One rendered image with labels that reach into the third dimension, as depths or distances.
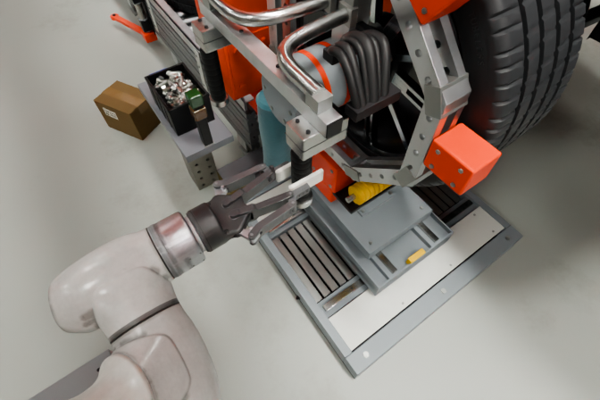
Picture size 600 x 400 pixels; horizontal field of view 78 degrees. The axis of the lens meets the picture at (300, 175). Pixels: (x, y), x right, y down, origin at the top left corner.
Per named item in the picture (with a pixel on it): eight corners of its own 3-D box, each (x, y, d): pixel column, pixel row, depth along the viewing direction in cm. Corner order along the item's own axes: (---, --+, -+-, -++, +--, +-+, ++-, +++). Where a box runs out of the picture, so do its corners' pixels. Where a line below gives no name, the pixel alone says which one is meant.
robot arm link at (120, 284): (151, 231, 63) (188, 300, 61) (56, 282, 58) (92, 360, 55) (137, 215, 53) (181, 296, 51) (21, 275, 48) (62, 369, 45)
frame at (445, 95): (414, 212, 91) (521, -8, 47) (395, 226, 88) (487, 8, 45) (290, 90, 117) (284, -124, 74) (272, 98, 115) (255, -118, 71)
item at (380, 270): (446, 242, 140) (454, 230, 133) (374, 296, 128) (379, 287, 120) (360, 158, 165) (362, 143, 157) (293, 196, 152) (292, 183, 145)
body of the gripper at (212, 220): (189, 225, 64) (236, 199, 68) (212, 263, 60) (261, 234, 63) (178, 202, 58) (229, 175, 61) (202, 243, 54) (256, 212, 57)
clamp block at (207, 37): (245, 39, 79) (241, 16, 74) (205, 54, 76) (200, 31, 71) (233, 29, 81) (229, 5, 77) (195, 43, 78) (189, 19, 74)
